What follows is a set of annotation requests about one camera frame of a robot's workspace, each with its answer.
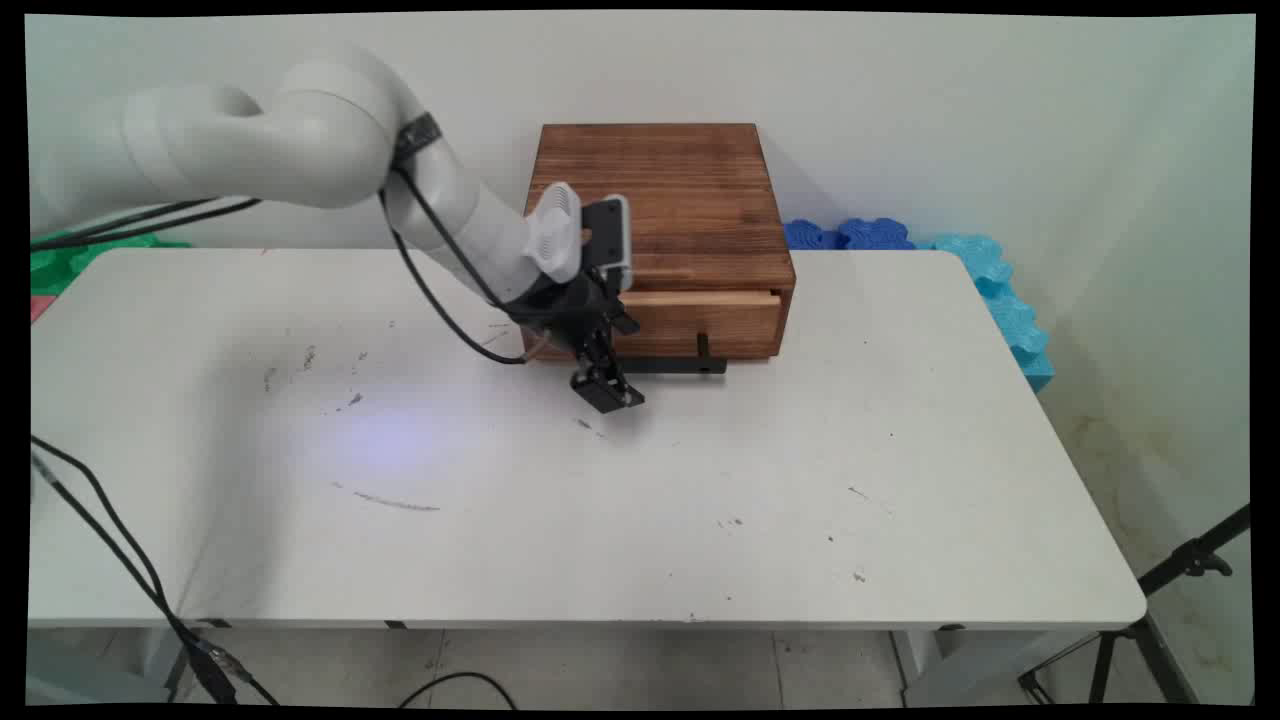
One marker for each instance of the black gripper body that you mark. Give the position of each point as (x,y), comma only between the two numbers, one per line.
(562,305)

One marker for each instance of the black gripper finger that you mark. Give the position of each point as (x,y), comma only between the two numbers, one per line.
(598,388)
(622,375)

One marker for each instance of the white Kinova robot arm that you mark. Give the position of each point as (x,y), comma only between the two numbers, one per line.
(320,140)

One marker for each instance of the brown wooden cabinet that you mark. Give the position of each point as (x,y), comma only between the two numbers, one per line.
(660,190)

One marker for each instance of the dark blue foam mat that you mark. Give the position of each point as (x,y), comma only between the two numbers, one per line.
(850,236)

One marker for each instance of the light blue foam mat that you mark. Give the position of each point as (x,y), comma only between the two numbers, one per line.
(1010,310)

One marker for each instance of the white table leg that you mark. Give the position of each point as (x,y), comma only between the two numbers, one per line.
(915,660)

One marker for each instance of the green foam mat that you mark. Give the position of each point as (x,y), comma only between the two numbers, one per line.
(70,262)

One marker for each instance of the pink foam mat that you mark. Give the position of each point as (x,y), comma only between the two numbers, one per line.
(40,306)

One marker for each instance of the black tripod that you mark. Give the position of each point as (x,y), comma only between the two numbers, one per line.
(1150,580)

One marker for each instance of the white ribbed camera mount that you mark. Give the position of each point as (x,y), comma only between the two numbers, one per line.
(555,232)

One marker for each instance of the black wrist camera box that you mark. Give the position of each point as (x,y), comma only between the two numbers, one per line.
(606,240)

